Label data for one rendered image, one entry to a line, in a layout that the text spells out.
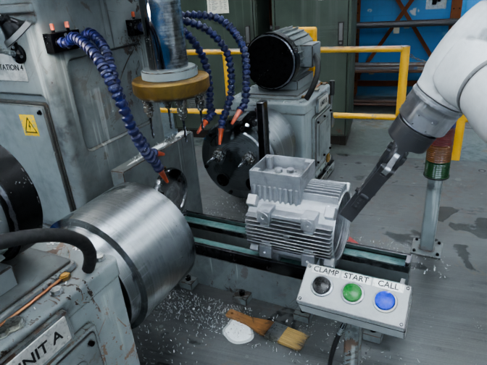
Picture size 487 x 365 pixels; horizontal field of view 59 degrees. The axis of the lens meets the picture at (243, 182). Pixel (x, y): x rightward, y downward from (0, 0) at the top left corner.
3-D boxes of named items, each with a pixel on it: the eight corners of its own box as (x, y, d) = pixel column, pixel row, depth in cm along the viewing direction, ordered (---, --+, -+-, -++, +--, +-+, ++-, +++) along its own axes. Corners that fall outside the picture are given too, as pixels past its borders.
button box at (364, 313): (300, 311, 74) (294, 300, 70) (311, 274, 78) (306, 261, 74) (405, 340, 67) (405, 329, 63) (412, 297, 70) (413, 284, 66)
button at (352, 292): (341, 302, 69) (340, 298, 68) (346, 284, 71) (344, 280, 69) (360, 306, 68) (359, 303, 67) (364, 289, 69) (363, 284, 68)
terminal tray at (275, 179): (250, 199, 98) (248, 170, 95) (268, 180, 107) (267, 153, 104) (300, 208, 93) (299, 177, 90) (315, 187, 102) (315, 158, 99)
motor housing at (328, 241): (246, 264, 102) (240, 193, 94) (277, 225, 117) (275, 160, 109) (330, 284, 93) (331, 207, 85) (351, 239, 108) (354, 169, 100)
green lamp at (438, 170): (422, 178, 111) (424, 162, 110) (425, 169, 116) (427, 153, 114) (448, 181, 109) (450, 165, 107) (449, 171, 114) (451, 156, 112)
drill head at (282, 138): (190, 204, 132) (180, 126, 122) (249, 156, 165) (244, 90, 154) (265, 218, 122) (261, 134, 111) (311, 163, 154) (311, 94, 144)
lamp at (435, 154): (424, 162, 110) (426, 145, 108) (427, 153, 114) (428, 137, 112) (450, 165, 107) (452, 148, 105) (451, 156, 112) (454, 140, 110)
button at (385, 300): (373, 310, 67) (372, 305, 66) (377, 292, 69) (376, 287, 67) (393, 315, 66) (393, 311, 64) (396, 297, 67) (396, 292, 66)
